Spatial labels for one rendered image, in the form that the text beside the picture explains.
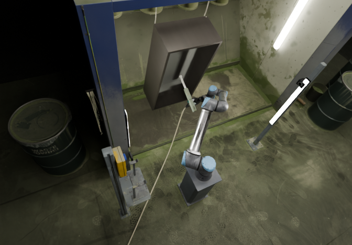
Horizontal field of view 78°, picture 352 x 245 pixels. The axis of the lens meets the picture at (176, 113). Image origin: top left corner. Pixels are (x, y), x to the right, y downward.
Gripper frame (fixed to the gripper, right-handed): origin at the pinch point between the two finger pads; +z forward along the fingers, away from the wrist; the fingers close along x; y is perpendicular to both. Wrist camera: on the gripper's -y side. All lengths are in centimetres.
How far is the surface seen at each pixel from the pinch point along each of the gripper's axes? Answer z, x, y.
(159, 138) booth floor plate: 30, -24, 76
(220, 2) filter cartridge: -114, 133, 1
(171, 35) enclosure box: 26, 55, -68
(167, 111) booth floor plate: -3, 13, 91
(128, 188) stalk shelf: 103, -62, -20
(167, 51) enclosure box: 37, 40, -70
